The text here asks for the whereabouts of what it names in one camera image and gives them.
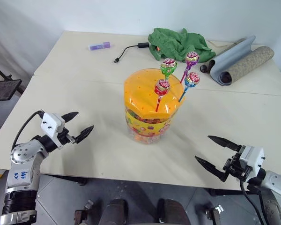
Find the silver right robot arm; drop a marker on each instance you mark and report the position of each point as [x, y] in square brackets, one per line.
[275, 187]

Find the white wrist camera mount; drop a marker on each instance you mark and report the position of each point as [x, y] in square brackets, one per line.
[51, 125]
[251, 157]

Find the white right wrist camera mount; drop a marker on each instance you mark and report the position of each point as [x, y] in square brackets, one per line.
[251, 157]

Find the thin tan rolled mat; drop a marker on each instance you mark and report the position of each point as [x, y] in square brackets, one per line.
[204, 68]

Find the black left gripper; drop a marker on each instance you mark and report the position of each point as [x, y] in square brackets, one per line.
[65, 138]

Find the pink lollipop purple stick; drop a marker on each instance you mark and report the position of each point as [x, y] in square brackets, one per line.
[192, 58]

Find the green wrapped lollipop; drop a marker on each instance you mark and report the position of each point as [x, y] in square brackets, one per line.
[169, 66]

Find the red wrapped lollipop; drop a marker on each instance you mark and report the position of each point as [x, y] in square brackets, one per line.
[162, 87]

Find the dark metal bracket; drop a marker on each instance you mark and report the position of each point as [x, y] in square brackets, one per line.
[215, 214]
[83, 213]

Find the grey rolled mat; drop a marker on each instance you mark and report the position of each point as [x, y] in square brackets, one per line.
[234, 55]

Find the blue wrapped lollipop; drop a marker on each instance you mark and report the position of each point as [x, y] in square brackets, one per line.
[192, 79]

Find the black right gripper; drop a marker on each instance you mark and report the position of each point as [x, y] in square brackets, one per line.
[236, 167]

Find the brown woven rolled mat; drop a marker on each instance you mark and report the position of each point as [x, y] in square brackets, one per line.
[248, 62]

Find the crumpled green cloth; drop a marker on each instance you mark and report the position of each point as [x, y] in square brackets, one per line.
[178, 43]

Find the yellow-lidded lollipop jar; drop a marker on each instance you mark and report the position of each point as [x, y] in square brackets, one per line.
[142, 98]

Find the small purple white stick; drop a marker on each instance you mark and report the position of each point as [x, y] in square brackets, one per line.
[99, 46]

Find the black metal stand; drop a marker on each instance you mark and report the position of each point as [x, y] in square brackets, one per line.
[3, 89]

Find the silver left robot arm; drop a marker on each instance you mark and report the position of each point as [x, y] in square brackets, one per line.
[22, 154]

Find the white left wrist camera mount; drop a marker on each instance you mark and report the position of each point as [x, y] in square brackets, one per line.
[51, 125]

